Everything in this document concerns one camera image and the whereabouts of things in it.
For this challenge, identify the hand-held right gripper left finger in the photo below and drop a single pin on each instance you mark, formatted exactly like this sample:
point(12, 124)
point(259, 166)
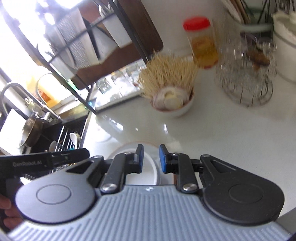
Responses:
point(140, 161)

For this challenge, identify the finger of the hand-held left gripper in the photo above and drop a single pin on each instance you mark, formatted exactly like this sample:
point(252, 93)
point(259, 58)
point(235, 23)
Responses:
point(74, 155)

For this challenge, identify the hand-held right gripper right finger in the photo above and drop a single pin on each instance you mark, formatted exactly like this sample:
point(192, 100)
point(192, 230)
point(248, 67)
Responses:
point(163, 161)

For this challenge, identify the plain white bowl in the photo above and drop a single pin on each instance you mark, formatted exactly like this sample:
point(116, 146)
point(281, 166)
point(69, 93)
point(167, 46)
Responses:
point(150, 171)

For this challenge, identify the person's left hand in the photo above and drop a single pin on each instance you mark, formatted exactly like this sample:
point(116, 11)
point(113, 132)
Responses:
point(8, 208)

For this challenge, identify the white spoon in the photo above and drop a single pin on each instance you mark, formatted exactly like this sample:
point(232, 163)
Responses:
point(73, 139)

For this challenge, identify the stainless steel pot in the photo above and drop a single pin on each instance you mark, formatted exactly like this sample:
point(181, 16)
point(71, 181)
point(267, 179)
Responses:
point(32, 132)

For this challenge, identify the white cloth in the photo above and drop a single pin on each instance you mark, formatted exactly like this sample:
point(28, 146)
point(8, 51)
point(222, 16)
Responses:
point(11, 132)

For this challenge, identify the small ceramic bowl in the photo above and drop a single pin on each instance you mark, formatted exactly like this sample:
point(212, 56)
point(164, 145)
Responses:
point(175, 111)

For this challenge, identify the garlic bulb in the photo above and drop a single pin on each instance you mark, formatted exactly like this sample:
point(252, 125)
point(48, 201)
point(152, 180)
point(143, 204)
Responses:
point(171, 97)

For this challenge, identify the orange detergent bottle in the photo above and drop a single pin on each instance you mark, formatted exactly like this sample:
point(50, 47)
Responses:
point(44, 92)

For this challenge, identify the tray of drinking glasses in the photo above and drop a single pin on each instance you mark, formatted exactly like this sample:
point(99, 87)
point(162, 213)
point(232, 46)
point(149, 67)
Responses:
point(118, 88)

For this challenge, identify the tall chrome faucet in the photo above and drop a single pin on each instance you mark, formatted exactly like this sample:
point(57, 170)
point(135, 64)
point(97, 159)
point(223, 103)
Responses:
point(13, 87)

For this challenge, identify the slim chrome faucet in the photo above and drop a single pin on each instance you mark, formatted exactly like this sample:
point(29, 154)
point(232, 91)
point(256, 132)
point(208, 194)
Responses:
point(42, 76)

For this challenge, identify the dried noodle bundle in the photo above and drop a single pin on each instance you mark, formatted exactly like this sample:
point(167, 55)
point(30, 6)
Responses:
point(166, 71)

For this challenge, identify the black metal storage rack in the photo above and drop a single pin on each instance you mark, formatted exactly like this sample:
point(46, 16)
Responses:
point(69, 46)

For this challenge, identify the red-lid plastic jar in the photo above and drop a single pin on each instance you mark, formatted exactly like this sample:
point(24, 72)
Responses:
point(203, 46)

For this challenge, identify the set of crystal glass cups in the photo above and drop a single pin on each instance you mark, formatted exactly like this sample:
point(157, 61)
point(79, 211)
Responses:
point(245, 60)

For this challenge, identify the green chopstick holder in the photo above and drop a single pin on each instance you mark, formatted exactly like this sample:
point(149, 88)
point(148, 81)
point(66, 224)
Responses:
point(252, 26)

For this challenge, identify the white electric cooking pot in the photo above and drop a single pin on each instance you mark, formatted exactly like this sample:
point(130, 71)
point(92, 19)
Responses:
point(285, 46)

